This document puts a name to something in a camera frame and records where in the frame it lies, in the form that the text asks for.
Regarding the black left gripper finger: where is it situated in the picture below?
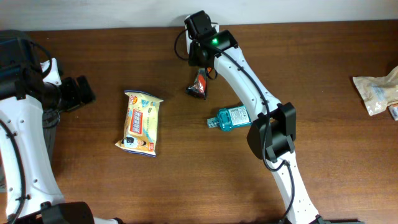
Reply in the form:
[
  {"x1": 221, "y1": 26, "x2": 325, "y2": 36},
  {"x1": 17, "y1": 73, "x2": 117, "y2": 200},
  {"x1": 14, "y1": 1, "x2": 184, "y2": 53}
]
[
  {"x1": 60, "y1": 78, "x2": 81, "y2": 111},
  {"x1": 76, "y1": 76, "x2": 96, "y2": 104}
]

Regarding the black packet with red item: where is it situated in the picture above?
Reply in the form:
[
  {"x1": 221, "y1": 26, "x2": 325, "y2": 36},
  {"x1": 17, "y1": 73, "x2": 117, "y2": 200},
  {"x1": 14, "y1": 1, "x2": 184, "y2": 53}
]
[{"x1": 186, "y1": 68, "x2": 207, "y2": 100}]

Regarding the yellow wet wipes pack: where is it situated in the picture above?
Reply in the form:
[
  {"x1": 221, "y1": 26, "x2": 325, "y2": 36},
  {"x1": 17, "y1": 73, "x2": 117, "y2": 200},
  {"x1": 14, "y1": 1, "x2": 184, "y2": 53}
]
[{"x1": 115, "y1": 90, "x2": 163, "y2": 157}]

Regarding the teal mouthwash bottle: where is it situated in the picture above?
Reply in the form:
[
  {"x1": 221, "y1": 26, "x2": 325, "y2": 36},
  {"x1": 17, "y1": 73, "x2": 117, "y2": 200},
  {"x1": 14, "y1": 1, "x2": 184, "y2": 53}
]
[{"x1": 207, "y1": 105, "x2": 251, "y2": 131}]

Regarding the beige kraft paper pouch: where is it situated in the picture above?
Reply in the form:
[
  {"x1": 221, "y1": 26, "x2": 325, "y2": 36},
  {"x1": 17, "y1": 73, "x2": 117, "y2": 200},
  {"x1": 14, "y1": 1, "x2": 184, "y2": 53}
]
[{"x1": 353, "y1": 67, "x2": 397, "y2": 116}]

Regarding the orange small snack packet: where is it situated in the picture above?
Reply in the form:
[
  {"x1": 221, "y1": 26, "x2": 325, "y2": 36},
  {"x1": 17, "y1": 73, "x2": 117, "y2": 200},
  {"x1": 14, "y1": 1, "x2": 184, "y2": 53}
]
[{"x1": 388, "y1": 104, "x2": 398, "y2": 121}]

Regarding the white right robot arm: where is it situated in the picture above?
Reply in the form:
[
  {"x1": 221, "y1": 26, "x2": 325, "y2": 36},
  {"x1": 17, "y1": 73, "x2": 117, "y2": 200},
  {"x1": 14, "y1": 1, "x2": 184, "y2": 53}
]
[{"x1": 184, "y1": 11, "x2": 326, "y2": 223}]

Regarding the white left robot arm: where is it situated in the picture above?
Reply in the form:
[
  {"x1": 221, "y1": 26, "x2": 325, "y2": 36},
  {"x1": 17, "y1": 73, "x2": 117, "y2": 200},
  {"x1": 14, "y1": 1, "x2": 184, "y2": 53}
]
[{"x1": 1, "y1": 30, "x2": 102, "y2": 223}]

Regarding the white barcode scanner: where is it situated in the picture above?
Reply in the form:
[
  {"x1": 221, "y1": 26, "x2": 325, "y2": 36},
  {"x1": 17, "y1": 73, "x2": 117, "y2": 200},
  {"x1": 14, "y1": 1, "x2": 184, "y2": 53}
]
[{"x1": 184, "y1": 12, "x2": 220, "y2": 54}]

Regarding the dark grey mesh basket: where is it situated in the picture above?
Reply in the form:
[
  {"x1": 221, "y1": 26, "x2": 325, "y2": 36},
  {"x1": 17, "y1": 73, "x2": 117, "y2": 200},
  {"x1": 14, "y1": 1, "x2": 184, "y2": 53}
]
[{"x1": 0, "y1": 29, "x2": 60, "y2": 190}]

